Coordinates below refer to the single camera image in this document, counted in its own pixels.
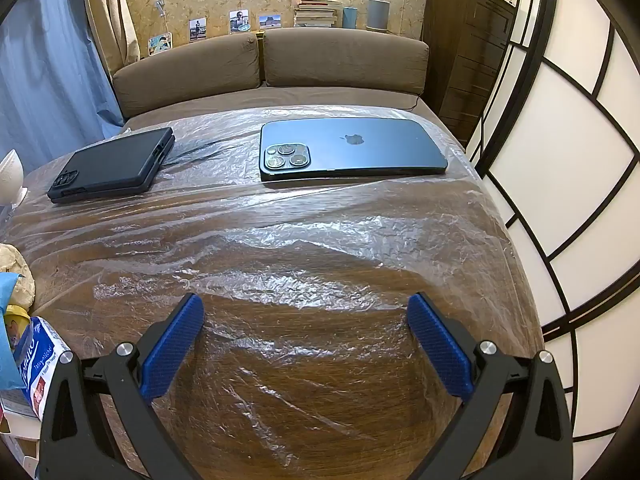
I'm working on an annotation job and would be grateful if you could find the blue white tissue packet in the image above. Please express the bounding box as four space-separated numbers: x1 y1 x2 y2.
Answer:
12 316 72 420

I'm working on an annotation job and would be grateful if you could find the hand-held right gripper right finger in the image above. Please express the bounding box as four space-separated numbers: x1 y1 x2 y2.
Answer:
407 291 575 480

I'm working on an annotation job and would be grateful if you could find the dark wooden cabinet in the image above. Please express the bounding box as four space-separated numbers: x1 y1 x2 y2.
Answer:
422 0 518 148

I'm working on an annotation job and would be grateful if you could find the grey cylinder speaker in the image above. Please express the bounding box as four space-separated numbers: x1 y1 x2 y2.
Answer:
367 0 392 30

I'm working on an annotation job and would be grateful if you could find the yellow cup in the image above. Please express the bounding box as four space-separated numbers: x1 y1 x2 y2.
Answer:
2 304 33 356

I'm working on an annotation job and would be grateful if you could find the brown sofa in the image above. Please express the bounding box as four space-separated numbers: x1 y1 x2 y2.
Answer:
111 27 458 141

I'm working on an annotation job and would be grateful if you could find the beige crumpled paper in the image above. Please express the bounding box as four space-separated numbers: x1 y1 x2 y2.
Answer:
0 242 37 311

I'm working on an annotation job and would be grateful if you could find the white footed bowl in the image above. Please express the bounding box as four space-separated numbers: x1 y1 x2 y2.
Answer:
0 150 27 206

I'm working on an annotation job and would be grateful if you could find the blue curtain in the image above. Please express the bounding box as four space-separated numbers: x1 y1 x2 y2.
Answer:
0 0 126 161

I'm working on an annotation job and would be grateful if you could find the blue smartphone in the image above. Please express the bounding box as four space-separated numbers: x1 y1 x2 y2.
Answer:
259 117 449 182

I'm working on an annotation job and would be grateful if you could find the brown sofa back cushion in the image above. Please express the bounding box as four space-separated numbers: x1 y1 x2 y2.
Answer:
263 27 430 96
112 35 263 118

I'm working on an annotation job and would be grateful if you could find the black cased phone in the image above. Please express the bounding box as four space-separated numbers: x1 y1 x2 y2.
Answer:
47 127 176 205

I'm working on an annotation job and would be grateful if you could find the light blue drawstring pouch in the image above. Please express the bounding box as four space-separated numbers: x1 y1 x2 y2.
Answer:
0 272 26 391

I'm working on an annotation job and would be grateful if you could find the beige curtain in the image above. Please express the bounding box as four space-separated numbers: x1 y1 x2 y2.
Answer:
80 0 141 78

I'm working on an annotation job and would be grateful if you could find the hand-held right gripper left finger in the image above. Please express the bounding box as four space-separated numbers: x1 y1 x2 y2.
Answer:
39 292 206 480

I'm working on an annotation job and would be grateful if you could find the white panelled sliding screen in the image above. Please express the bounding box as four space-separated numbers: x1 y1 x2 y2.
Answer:
465 0 640 480

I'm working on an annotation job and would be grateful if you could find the stack of books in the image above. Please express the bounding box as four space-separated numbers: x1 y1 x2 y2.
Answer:
292 0 346 28

